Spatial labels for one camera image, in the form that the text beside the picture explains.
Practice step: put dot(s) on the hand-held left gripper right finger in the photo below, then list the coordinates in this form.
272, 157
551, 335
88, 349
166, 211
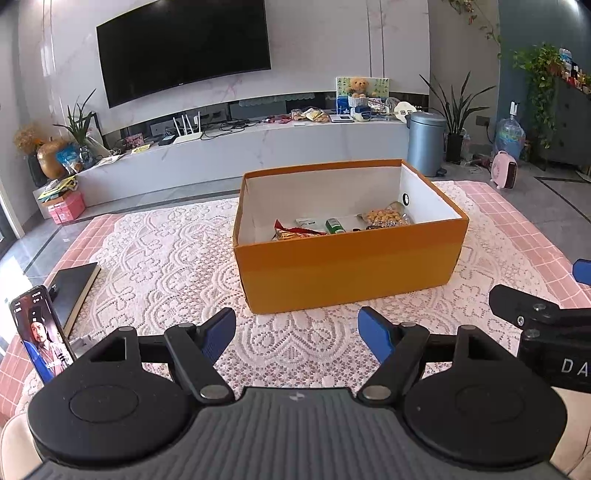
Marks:
376, 334

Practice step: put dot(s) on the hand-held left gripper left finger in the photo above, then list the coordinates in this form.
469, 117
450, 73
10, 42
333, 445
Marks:
217, 334

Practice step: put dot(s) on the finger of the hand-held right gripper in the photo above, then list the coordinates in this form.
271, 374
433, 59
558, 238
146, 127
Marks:
531, 314
582, 268

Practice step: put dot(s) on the orange cardboard box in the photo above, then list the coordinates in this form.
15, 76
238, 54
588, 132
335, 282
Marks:
346, 277

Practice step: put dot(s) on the green candy tube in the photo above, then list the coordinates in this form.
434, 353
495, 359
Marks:
334, 225

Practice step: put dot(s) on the clear peanut snack bag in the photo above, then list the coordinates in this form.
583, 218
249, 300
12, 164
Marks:
385, 217

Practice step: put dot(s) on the orange chip stick bag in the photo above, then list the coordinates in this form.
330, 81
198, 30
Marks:
300, 234

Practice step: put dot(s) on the white green snack packet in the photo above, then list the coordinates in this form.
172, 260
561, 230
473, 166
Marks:
308, 223

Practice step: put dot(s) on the beige cloth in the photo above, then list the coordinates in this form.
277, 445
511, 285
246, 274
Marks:
575, 434

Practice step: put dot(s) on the white lace tablecloth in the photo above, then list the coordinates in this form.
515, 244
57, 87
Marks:
161, 277

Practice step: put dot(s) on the pink checked tablecloth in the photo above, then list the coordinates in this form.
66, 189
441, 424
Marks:
508, 221

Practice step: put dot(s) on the pink space heater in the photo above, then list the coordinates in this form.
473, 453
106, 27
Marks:
503, 170

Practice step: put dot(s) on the black book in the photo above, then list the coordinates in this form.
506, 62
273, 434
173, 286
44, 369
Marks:
76, 286

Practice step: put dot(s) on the dark grey cabinet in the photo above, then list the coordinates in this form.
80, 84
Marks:
572, 120

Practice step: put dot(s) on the blue water jug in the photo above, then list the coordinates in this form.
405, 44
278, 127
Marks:
509, 136

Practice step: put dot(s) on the smartphone with lit screen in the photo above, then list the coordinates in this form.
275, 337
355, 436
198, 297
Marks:
41, 337

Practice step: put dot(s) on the potted snake plant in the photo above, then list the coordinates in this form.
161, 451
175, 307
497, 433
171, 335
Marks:
455, 147

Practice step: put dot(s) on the white marble television console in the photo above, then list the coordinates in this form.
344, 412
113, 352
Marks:
254, 152

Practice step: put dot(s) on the pink cardboard box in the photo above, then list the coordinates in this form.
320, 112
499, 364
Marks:
67, 207

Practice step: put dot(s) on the grey blue trash bin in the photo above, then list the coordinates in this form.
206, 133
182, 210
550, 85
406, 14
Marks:
425, 143

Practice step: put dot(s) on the white router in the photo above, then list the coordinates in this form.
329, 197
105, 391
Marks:
187, 138

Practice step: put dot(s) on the row of small bottles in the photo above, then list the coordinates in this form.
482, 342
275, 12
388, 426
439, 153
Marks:
575, 69

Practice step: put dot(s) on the trailing green pothos plant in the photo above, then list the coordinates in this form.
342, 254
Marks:
538, 64

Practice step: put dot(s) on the stack of papers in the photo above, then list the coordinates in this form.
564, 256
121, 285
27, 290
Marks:
57, 188

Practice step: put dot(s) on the white round device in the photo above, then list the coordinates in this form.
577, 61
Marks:
403, 112

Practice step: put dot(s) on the pile of yellow snack packets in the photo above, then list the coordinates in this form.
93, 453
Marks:
309, 115

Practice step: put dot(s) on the blue plastic bag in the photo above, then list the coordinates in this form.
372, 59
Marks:
69, 157

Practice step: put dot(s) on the gold round vase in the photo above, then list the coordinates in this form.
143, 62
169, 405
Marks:
51, 159

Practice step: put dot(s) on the brown teddy bear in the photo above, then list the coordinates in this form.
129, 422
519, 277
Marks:
358, 87

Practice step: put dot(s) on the green picture board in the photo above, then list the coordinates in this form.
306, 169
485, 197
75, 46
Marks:
381, 86

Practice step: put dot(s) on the potted long leaf plant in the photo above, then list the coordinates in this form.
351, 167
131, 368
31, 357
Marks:
78, 127

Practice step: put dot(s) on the hanging green vine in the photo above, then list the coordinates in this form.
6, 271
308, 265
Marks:
480, 18

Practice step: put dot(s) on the dried flower bunch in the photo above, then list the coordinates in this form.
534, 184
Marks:
27, 138

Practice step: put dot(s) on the wall socket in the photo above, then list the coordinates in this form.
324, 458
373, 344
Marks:
483, 121

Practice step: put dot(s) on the black wall television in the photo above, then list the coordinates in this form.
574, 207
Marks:
184, 50

